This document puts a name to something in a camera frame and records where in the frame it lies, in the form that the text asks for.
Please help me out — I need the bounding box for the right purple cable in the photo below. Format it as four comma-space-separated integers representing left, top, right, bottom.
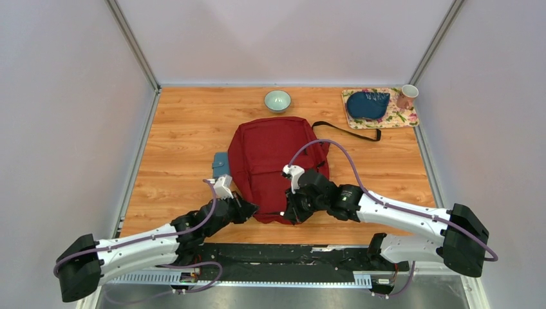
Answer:
288, 138, 499, 299

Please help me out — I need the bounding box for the aluminium frame rail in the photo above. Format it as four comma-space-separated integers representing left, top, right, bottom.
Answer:
77, 241, 478, 309

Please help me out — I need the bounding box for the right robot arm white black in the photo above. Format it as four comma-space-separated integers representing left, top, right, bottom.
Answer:
282, 165, 494, 277

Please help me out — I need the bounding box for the small blue wallet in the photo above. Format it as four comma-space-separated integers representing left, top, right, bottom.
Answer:
212, 152, 231, 178

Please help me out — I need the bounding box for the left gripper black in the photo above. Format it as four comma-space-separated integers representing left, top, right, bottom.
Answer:
205, 190, 259, 238

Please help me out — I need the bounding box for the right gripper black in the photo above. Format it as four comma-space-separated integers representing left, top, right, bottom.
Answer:
283, 185, 328, 225

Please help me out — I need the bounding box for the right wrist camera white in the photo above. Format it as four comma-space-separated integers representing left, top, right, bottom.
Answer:
282, 165, 305, 194

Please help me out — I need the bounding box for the dark blue leaf plate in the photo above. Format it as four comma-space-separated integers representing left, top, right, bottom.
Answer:
346, 91, 390, 120

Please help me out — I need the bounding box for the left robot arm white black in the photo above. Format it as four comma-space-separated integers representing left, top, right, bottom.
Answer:
53, 195, 259, 303

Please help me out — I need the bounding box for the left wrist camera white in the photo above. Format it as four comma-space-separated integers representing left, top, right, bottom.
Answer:
213, 174, 234, 200

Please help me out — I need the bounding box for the floral rectangular tray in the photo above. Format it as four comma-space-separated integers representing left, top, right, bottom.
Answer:
341, 87, 419, 129

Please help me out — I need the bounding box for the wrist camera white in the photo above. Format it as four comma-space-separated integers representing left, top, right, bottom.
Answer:
282, 165, 305, 194
213, 174, 234, 200

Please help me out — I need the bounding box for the dark red student backpack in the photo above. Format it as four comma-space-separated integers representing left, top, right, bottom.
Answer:
227, 117, 363, 225

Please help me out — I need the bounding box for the pink floral mug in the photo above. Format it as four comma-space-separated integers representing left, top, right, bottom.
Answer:
396, 84, 419, 109

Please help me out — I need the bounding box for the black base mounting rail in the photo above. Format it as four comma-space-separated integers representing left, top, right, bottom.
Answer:
174, 243, 408, 283

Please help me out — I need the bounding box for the pale green ceramic bowl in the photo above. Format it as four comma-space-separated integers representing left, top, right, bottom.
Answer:
264, 90, 292, 113

